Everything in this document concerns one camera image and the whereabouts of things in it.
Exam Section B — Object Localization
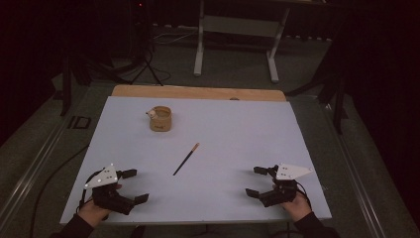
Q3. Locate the right hand-held gripper cable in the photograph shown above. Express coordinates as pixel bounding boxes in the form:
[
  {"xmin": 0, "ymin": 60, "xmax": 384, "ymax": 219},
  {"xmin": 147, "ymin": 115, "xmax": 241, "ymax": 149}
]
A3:
[{"xmin": 294, "ymin": 179, "xmax": 313, "ymax": 210}]

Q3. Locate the white floor cable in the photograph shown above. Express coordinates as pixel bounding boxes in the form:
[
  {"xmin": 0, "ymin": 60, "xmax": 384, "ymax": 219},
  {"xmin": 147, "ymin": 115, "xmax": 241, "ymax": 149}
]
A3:
[{"xmin": 152, "ymin": 30, "xmax": 199, "ymax": 46}]

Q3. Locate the person's left hand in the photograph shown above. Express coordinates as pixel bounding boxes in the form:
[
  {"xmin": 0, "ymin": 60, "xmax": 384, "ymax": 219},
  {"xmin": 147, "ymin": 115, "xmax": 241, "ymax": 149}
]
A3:
[{"xmin": 76, "ymin": 199, "xmax": 113, "ymax": 228}]

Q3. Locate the black floor cable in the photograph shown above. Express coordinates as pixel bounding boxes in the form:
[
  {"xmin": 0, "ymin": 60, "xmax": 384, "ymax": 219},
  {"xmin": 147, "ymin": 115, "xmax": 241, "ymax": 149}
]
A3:
[{"xmin": 29, "ymin": 144, "xmax": 90, "ymax": 238}]

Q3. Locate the white metal desk frame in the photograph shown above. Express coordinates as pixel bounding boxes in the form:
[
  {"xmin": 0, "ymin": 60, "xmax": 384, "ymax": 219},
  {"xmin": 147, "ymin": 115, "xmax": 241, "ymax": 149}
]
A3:
[{"xmin": 193, "ymin": 0, "xmax": 292, "ymax": 84}]

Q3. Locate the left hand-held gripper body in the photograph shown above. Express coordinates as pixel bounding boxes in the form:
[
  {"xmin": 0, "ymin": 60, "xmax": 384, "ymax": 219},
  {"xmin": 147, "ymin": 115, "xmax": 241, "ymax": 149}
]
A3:
[{"xmin": 83, "ymin": 163, "xmax": 137, "ymax": 216}]

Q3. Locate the hand-held gripper cable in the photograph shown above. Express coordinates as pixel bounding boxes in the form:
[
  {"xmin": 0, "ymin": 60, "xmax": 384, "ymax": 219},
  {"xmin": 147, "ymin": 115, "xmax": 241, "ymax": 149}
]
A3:
[
  {"xmin": 294, "ymin": 179, "xmax": 313, "ymax": 210},
  {"xmin": 76, "ymin": 170, "xmax": 104, "ymax": 212}
]

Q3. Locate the black tripod stand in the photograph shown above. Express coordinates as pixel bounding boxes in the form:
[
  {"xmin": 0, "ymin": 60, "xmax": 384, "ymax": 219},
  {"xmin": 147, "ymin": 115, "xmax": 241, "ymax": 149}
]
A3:
[{"xmin": 108, "ymin": 0, "xmax": 164, "ymax": 87}]

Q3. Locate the tan ceramic cup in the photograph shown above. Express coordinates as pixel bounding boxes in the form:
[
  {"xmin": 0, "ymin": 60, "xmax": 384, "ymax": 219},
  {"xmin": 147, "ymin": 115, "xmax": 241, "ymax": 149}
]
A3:
[{"xmin": 146, "ymin": 105, "xmax": 173, "ymax": 133}]

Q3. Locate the white board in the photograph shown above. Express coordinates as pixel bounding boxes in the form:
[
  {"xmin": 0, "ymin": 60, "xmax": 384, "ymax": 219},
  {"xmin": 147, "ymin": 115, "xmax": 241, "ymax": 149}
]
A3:
[{"xmin": 59, "ymin": 95, "xmax": 333, "ymax": 226}]

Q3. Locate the left hand-held gripper cable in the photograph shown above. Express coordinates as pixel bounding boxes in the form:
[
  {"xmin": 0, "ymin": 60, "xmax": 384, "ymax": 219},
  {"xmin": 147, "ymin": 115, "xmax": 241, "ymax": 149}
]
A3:
[{"xmin": 76, "ymin": 170, "xmax": 104, "ymax": 212}]

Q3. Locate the black metal stand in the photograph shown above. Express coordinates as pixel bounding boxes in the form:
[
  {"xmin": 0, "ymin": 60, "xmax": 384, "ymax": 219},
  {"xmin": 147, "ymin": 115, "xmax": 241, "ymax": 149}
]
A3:
[
  {"xmin": 58, "ymin": 49, "xmax": 74, "ymax": 117},
  {"xmin": 285, "ymin": 49, "xmax": 350, "ymax": 135}
]

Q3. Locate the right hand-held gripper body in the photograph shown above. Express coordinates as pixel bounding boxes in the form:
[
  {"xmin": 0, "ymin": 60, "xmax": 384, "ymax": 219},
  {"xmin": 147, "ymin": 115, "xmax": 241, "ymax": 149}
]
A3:
[{"xmin": 259, "ymin": 163, "xmax": 314, "ymax": 209}]

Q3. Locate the person's right hand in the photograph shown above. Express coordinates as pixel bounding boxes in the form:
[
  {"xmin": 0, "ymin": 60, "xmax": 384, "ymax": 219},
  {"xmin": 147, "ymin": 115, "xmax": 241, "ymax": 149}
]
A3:
[{"xmin": 279, "ymin": 191, "xmax": 313, "ymax": 223}]

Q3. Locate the wooden table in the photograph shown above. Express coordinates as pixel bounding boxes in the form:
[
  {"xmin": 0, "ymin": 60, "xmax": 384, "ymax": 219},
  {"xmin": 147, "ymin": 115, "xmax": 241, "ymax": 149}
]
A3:
[{"xmin": 111, "ymin": 84, "xmax": 287, "ymax": 102}]

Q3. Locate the black chopstick with orange tip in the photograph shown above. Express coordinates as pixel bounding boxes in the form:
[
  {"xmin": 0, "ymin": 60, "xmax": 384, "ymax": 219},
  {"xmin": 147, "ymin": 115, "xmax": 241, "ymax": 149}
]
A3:
[{"xmin": 172, "ymin": 142, "xmax": 201, "ymax": 177}]

